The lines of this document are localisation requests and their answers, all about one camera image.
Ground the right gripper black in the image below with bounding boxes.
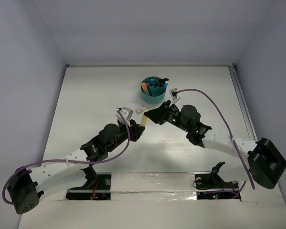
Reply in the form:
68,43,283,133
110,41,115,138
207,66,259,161
143,101,190,133

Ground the yellow highlighter body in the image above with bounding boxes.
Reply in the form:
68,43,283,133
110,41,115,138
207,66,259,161
140,115,147,127

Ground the clear orange-tipped highlighter body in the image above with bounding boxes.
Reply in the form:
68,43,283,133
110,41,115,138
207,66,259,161
142,86,150,96

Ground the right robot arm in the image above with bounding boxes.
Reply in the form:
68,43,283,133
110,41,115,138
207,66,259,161
144,100,286,189

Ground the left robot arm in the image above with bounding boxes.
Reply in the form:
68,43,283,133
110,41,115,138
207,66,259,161
2,120,145,215

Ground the teal round compartment organizer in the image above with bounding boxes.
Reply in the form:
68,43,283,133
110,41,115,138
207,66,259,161
140,76,167,104

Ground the white eraser in sleeve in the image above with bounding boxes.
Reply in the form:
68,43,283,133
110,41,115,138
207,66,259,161
135,106,146,114

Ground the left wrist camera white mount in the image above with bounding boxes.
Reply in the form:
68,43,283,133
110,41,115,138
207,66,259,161
116,107,133,125

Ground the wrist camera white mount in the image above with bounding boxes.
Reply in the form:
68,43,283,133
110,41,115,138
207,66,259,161
116,107,133,125
169,88,181,105

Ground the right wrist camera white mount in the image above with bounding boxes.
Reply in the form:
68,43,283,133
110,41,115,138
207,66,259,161
169,88,181,105

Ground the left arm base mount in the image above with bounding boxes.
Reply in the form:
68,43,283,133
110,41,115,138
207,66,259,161
65,166,112,200

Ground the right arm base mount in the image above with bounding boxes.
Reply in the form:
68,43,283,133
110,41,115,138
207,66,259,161
192,162,241,200

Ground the metal rail table edge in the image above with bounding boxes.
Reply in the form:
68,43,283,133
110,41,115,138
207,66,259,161
228,65,258,141

